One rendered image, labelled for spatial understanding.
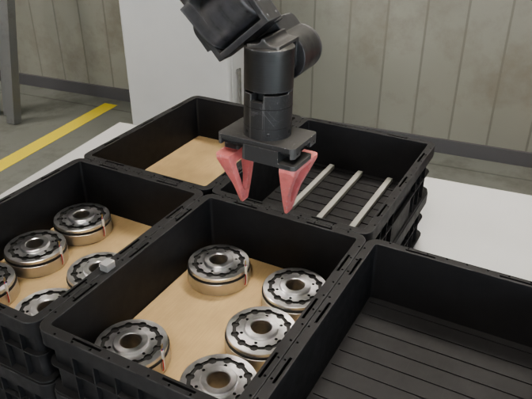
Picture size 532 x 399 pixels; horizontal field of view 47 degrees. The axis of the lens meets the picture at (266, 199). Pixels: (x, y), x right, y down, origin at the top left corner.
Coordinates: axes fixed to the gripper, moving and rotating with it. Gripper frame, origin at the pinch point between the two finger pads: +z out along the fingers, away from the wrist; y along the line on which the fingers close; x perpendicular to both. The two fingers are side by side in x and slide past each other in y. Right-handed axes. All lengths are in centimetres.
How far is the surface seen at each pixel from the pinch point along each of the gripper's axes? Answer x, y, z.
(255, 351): 4.9, -1.5, 20.6
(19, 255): 4.1, 44.3, 20.9
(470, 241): -63, -18, 35
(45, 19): -234, 293, 53
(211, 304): -3.8, 11.3, 23.6
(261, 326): -0.7, 0.6, 21.3
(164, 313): 1.6, 16.4, 23.8
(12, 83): -179, 268, 78
